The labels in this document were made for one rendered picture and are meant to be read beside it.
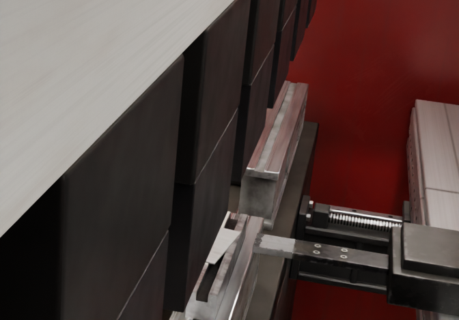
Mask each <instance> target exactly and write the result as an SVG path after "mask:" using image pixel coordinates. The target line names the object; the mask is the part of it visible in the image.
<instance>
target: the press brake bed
mask: <svg viewBox="0 0 459 320"><path fill-rule="evenodd" d="M315 151H316V148H315ZM315 151H314V156H315ZM314 156H313V159H312V162H311V168H310V171H309V176H308V179H307V185H306V188H305V193H304V195H308V196H309V190H310V185H311V176H312V171H313V165H314ZM291 261H292V260H291V259H288V264H287V267H286V272H285V276H284V279H283V284H282V287H281V292H280V296H279V301H278V304H277V309H276V313H275V318H274V320H291V318H292V309H293V304H294V295H295V290H296V281H297V279H296V280H295V279H290V278H289V276H290V266H291Z"/></svg>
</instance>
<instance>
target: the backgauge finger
mask: <svg viewBox="0 0 459 320"><path fill-rule="evenodd" d="M252 252H254V253H259V254H267V255H271V256H276V257H283V258H287V259H295V260H299V261H307V262H312V263H319V264H323V265H331V266H335V267H343V268H348V269H352V270H359V271H364V272H371V273H376V274H384V275H387V303H388V304H391V305H396V306H403V307H407V308H415V309H419V310H426V311H431V312H438V313H443V314H447V315H454V316H459V231H455V230H450V229H442V228H438V227H430V226H425V225H420V224H413V223H408V222H403V223H402V227H397V226H392V228H391V233H390V238H389V245H388V249H387V254H380V253H376V252H368V251H364V250H356V249H351V248H344V247H339V246H332V245H327V244H319V243H315V242H307V241H303V240H298V239H297V240H295V239H290V238H286V237H278V236H274V235H266V234H261V233H257V235H256V238H255V241H254V244H253V249H252Z"/></svg>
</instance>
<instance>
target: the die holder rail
mask: <svg viewBox="0 0 459 320"><path fill-rule="evenodd" d="M308 87H309V84H307V83H291V82H290V81H284V84H283V86H282V88H281V91H280V92H279V95H278V97H277V100H276V102H275V105H274V107H273V108H268V109H267V111H266V122H265V127H264V130H263V132H262V134H261V137H260V139H259V141H258V143H257V145H256V148H255V150H254V152H253V155H252V157H251V159H250V161H249V164H248V166H247V169H246V171H245V174H244V175H243V177H242V181H241V187H240V199H239V206H238V209H237V210H236V215H239V216H240V214H247V215H248V216H255V217H261V218H264V227H263V229H264V230H269V231H272V229H273V225H274V223H275V218H276V216H277V212H278V209H279V205H280V202H281V198H282V196H283V191H284V189H285V186H286V182H287V179H288V175H289V172H290V169H291V166H292V162H293V159H294V155H295V153H296V148H297V146H298V142H299V139H300V136H301V132H302V129H303V123H304V117H305V108H306V102H307V92H308Z"/></svg>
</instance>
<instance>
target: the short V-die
mask: <svg viewBox="0 0 459 320"><path fill-rule="evenodd" d="M230 216H231V212H230V213H229V216H228V217H227V220H226V222H225V225H224V227H223V228H225V229H230V230H233V231H238V232H241V234H240V235H239V236H238V237H237V239H236V240H235V241H234V243H233V244H232V245H231V246H230V247H229V248H228V249H227V250H226V251H225V253H224V254H223V255H222V256H221V258H220V259H219V260H218V261H217V262H216V263H215V264H214V265H213V264H210V263H208V264H207V265H206V264H205V265H204V267H203V269H202V271H201V274H200V276H199V278H198V281H197V283H196V285H195V288H194V290H193V292H192V294H191V297H190V299H189V302H188V304H187V305H186V314H185V317H188V318H193V319H200V320H215V319H216V317H217V314H218V311H219V309H220V306H221V302H222V301H223V297H224V295H225V292H226V289H227V286H228V284H229V281H230V278H231V276H232V272H233V271H234V267H235V264H236V262H237V259H238V255H239V254H240V250H241V248H242V245H243V242H244V240H245V236H246V230H247V218H248V215H247V214H240V217H239V219H238V220H234V219H230Z"/></svg>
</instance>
